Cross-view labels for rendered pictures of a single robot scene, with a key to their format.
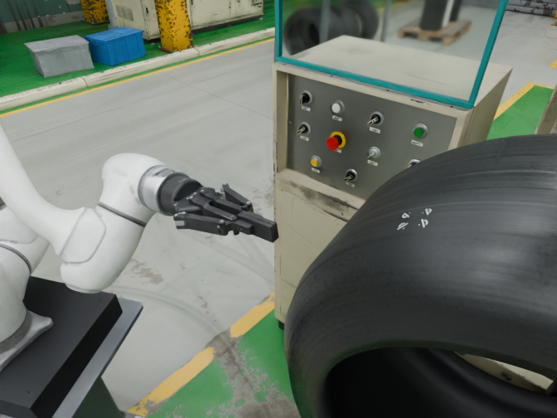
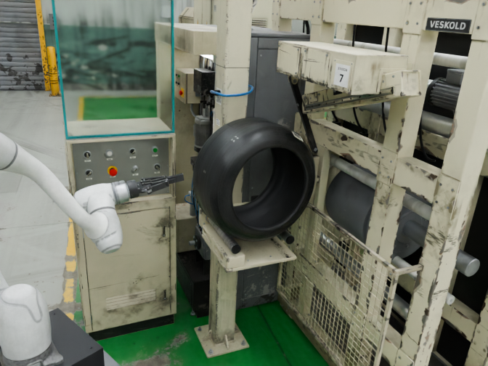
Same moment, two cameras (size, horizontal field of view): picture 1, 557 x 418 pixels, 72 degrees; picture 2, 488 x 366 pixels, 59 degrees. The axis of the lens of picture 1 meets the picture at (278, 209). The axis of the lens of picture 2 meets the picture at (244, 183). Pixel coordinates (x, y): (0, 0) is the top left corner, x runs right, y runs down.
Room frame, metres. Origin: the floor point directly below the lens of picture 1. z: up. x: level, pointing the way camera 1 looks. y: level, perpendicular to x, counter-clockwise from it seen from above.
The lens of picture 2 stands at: (-0.58, 1.44, 1.91)
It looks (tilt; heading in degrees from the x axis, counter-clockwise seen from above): 22 degrees down; 297
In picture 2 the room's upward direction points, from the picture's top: 3 degrees clockwise
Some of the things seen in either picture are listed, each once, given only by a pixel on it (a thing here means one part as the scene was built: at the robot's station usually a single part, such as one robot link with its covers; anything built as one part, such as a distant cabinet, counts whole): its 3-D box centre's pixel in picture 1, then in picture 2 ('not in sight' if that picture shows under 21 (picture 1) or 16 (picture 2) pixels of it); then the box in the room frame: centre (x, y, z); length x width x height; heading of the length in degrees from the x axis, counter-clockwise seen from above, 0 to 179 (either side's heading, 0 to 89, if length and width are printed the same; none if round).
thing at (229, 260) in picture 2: not in sight; (221, 243); (0.35, -0.20, 0.84); 0.36 x 0.09 x 0.06; 141
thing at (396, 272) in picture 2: not in sight; (323, 282); (-0.13, -0.42, 0.65); 0.90 x 0.02 x 0.70; 141
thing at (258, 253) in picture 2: not in sight; (247, 245); (0.26, -0.31, 0.80); 0.37 x 0.36 x 0.02; 51
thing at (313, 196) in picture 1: (360, 232); (123, 229); (1.11, -0.31, 0.63); 0.56 x 0.41 x 1.27; 51
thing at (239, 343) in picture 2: not in sight; (221, 335); (0.47, -0.45, 0.02); 0.27 x 0.27 x 0.04; 51
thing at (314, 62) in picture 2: not in sight; (333, 64); (-0.03, -0.46, 1.71); 0.61 x 0.25 x 0.15; 141
